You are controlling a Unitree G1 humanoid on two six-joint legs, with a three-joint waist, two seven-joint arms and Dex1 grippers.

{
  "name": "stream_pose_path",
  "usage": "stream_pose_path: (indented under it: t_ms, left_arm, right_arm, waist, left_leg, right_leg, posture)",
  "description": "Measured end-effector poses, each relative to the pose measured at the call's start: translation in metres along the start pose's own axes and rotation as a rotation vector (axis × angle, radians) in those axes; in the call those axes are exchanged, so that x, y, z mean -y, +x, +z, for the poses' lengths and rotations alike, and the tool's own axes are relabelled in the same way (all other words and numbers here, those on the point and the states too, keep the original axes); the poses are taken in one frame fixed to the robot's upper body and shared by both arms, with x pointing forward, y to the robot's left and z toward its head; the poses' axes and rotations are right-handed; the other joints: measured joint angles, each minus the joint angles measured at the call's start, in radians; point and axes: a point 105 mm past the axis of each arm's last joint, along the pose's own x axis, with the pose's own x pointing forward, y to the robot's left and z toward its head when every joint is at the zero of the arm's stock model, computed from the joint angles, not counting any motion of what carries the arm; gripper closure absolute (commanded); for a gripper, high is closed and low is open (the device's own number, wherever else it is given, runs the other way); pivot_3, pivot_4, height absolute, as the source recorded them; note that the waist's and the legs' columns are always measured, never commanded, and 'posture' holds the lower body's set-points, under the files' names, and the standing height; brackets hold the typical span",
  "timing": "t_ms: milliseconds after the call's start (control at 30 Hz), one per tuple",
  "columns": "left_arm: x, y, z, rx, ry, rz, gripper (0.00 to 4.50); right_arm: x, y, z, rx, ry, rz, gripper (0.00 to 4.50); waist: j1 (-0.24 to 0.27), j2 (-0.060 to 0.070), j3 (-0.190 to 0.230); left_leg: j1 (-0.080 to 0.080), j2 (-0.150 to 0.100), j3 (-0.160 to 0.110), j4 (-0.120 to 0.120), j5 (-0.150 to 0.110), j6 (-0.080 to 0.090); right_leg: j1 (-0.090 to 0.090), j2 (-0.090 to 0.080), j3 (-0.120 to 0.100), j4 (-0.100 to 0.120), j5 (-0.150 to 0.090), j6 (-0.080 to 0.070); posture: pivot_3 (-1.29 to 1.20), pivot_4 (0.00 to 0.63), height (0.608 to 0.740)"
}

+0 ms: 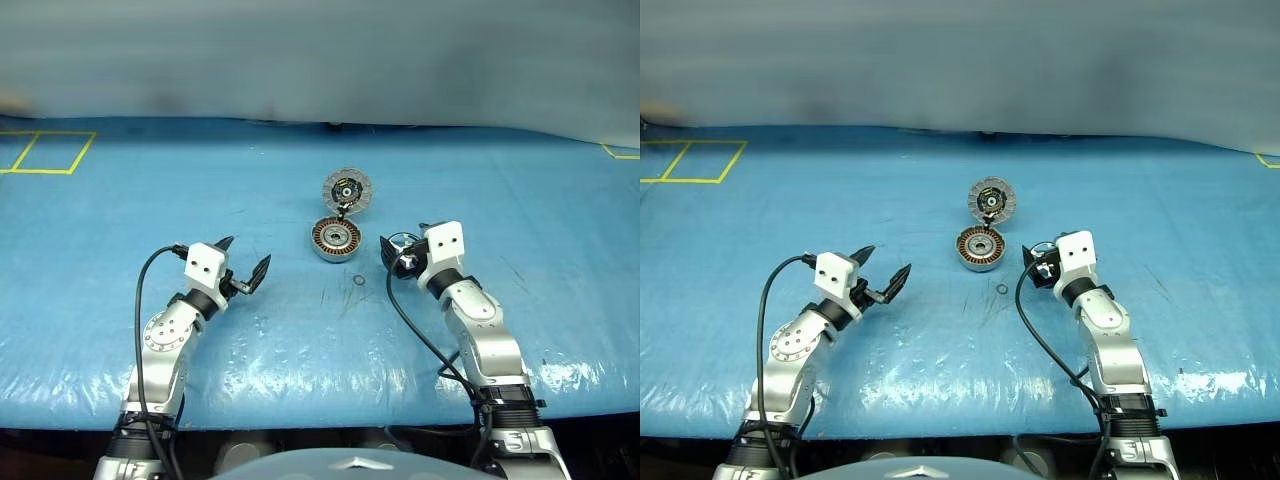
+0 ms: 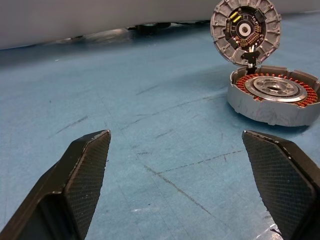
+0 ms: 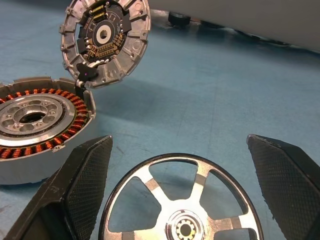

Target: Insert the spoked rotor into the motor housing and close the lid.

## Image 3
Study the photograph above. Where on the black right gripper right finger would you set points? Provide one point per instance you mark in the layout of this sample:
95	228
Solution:
287	185

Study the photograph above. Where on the silver motor cover with circuit board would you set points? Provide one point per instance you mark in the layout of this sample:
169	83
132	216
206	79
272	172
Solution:
105	42

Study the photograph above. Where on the black round foot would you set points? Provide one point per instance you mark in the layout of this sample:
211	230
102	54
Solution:
178	18

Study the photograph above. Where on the grey motor stator housing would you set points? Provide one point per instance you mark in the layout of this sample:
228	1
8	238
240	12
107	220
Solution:
37	130

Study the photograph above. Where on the silver spoked rotor wheel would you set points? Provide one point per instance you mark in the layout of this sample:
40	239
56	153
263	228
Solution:
185	200

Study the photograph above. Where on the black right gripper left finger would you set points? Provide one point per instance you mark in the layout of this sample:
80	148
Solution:
75	190

